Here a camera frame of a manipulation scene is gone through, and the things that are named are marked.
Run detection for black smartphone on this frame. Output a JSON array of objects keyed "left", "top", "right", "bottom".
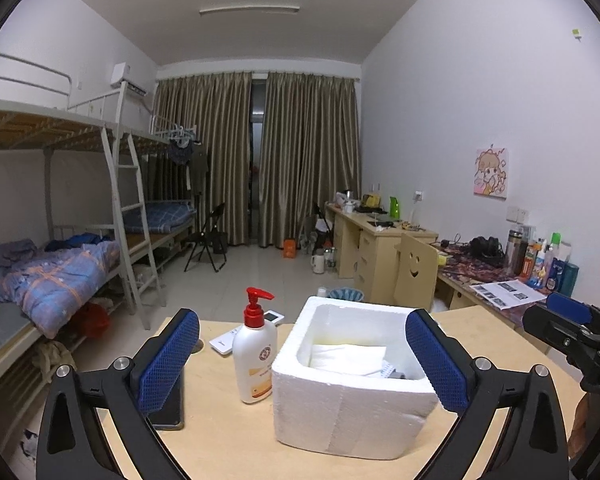
[{"left": 147, "top": 374, "right": 186, "bottom": 431}]

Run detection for cartoon wall poster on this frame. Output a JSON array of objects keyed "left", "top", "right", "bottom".
[{"left": 472, "top": 145, "right": 510, "bottom": 199}]

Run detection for white lotion pump bottle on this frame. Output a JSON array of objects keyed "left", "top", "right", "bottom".
[{"left": 232, "top": 287, "right": 280, "bottom": 405}]

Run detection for black folding chair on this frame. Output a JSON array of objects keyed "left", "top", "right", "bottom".
[{"left": 182, "top": 203, "right": 229, "bottom": 274}]

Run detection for teal bottle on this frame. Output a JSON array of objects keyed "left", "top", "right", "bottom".
[{"left": 562, "top": 262, "right": 580, "bottom": 297}]

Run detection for wooden desk with patterned cover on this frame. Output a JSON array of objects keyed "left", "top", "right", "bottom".
[{"left": 432, "top": 240, "right": 561, "bottom": 331}]

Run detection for wooden smiley chair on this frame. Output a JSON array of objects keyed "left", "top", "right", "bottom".
[{"left": 392, "top": 232, "right": 440, "bottom": 312}]

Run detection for black headphones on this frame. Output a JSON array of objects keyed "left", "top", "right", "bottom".
[{"left": 467, "top": 235, "right": 504, "bottom": 262}]

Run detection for steel-lid jar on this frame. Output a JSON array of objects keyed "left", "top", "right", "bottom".
[{"left": 504, "top": 228, "right": 524, "bottom": 276}]

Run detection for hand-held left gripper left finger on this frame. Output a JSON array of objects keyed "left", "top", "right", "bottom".
[{"left": 36, "top": 309, "right": 201, "bottom": 480}]

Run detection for white remote control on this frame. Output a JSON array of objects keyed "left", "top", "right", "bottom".
[{"left": 208, "top": 324, "right": 244, "bottom": 357}]

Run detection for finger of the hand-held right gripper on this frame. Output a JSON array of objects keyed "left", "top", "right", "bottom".
[
  {"left": 522, "top": 305, "right": 588, "bottom": 361},
  {"left": 546, "top": 292, "right": 600, "bottom": 333}
]

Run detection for ceiling tube light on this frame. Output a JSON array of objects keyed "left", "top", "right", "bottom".
[{"left": 198, "top": 5, "right": 301, "bottom": 16}]

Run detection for white spray bottle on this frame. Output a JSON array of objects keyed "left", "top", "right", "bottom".
[{"left": 538, "top": 239, "right": 555, "bottom": 287}]

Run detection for printed paper sheet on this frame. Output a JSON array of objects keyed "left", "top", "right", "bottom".
[{"left": 468, "top": 280, "right": 549, "bottom": 310}]

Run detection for blue waste bin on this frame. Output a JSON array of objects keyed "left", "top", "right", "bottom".
[{"left": 328, "top": 286, "right": 365, "bottom": 304}]

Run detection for blue bottle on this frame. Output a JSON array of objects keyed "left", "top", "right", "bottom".
[{"left": 550, "top": 258, "right": 569, "bottom": 294}]

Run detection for white tissue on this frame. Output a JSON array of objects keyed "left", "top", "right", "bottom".
[{"left": 307, "top": 342, "right": 387, "bottom": 377}]

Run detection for beige cloth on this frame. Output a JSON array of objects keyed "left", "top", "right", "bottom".
[{"left": 29, "top": 342, "right": 79, "bottom": 379}]

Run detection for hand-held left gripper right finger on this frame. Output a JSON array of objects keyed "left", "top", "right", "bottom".
[{"left": 405, "top": 309, "right": 571, "bottom": 480}]

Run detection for brown curtain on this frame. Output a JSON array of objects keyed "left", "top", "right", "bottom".
[
  {"left": 152, "top": 71, "right": 254, "bottom": 249},
  {"left": 259, "top": 71, "right": 364, "bottom": 251}
]

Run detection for light wooden desk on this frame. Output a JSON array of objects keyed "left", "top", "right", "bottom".
[{"left": 326, "top": 202, "right": 439, "bottom": 307}]

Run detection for blue plaid bedding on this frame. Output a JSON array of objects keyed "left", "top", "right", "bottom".
[{"left": 122, "top": 199, "right": 194, "bottom": 234}]

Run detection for white foam box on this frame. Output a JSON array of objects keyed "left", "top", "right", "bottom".
[{"left": 271, "top": 295, "right": 444, "bottom": 461}]

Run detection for white metal bunk bed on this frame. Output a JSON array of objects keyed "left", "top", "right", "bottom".
[
  {"left": 0, "top": 50, "right": 171, "bottom": 401},
  {"left": 67, "top": 82, "right": 202, "bottom": 281}
]

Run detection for white bed ladder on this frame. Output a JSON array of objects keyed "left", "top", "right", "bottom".
[{"left": 100, "top": 125, "right": 167, "bottom": 332}]

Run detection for white air conditioner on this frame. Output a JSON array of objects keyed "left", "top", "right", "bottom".
[{"left": 108, "top": 62, "right": 149, "bottom": 97}]

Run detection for person's right hand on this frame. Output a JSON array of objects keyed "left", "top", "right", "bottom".
[{"left": 574, "top": 391, "right": 600, "bottom": 467}]

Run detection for blue plaid quilt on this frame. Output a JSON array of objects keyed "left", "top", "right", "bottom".
[{"left": 0, "top": 238, "right": 122, "bottom": 340}]

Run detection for dark hanging coat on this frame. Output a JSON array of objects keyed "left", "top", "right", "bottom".
[{"left": 187, "top": 142, "right": 212, "bottom": 197}]

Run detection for dark blue hanging garment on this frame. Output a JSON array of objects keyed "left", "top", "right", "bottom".
[{"left": 167, "top": 137, "right": 194, "bottom": 167}]

